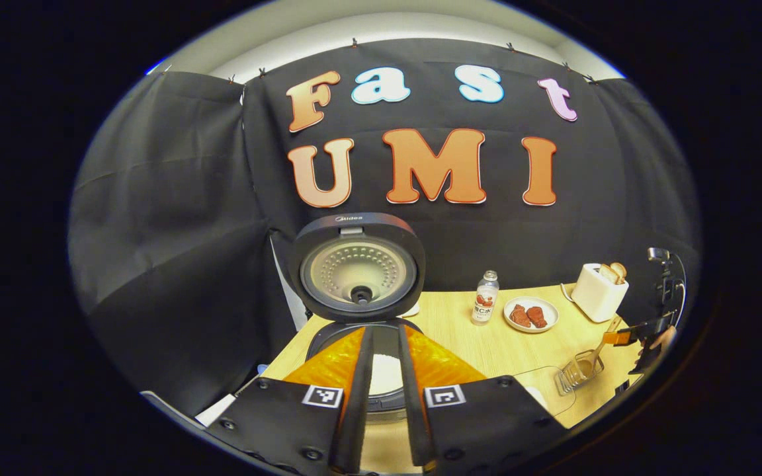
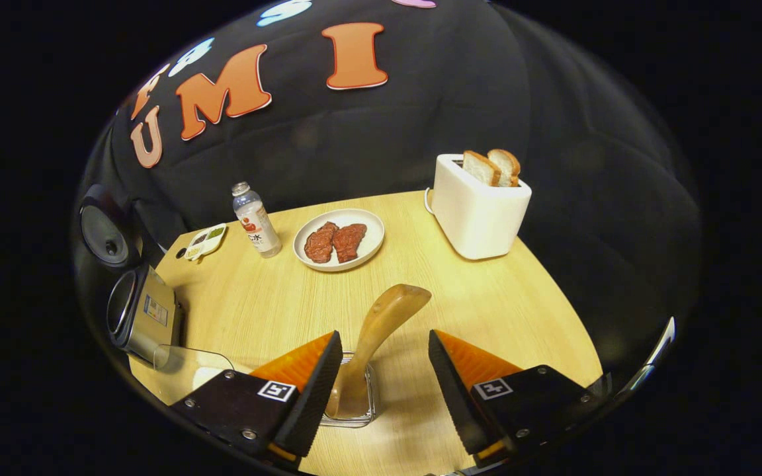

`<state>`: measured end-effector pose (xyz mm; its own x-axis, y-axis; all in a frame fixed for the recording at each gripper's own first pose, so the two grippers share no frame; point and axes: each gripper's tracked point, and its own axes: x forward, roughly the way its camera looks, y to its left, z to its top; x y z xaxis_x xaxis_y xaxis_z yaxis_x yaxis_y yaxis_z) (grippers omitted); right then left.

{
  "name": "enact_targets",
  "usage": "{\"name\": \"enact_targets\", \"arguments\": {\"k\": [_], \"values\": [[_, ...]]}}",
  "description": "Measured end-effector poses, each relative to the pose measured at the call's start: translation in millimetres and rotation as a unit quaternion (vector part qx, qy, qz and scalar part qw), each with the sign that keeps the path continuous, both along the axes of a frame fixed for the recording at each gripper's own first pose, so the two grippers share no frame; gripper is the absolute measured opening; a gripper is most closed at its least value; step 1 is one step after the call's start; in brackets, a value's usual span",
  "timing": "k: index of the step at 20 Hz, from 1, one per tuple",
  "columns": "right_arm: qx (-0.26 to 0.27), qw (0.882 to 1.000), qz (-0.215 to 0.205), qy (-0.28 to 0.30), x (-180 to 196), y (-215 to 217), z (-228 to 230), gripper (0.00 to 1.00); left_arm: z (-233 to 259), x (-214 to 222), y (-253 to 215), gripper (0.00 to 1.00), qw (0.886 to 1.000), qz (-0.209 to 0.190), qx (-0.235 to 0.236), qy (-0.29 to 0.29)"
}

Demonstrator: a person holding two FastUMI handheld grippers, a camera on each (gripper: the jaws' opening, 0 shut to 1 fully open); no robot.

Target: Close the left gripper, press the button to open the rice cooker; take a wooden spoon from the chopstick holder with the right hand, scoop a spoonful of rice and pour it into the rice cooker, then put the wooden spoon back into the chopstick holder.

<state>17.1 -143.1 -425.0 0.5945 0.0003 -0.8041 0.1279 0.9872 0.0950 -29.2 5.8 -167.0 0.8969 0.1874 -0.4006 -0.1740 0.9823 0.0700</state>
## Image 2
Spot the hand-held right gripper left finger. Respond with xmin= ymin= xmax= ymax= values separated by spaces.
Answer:
xmin=169 ymin=331 xmax=343 ymax=463

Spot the toast bread slice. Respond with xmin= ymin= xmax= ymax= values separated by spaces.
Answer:
xmin=463 ymin=150 xmax=502 ymax=187
xmin=487 ymin=149 xmax=522 ymax=188

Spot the wire chopstick holder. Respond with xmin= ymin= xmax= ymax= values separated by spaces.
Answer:
xmin=319 ymin=352 xmax=377 ymax=428

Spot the wooden spoon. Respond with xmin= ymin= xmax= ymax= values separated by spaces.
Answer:
xmin=325 ymin=284 xmax=433 ymax=418

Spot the red meat slice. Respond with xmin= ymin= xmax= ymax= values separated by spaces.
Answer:
xmin=333 ymin=223 xmax=368 ymax=263
xmin=304 ymin=221 xmax=340 ymax=264

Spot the black silver rice cooker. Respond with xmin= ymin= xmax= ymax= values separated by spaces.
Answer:
xmin=79 ymin=184 xmax=184 ymax=366

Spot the white round plate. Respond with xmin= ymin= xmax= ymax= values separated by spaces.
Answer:
xmin=293 ymin=208 xmax=386 ymax=272

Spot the black backdrop cloth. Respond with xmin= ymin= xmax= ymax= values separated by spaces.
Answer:
xmin=73 ymin=0 xmax=702 ymax=391

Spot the white divided sauce dish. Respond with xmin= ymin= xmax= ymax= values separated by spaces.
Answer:
xmin=183 ymin=223 xmax=229 ymax=262

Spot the clear drink bottle red label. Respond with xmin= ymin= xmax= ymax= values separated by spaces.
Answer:
xmin=232 ymin=182 xmax=283 ymax=258

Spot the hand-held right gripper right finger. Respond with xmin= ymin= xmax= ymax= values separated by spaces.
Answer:
xmin=429 ymin=329 xmax=610 ymax=467

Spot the white toaster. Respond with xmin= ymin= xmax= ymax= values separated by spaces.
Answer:
xmin=430 ymin=153 xmax=532 ymax=260

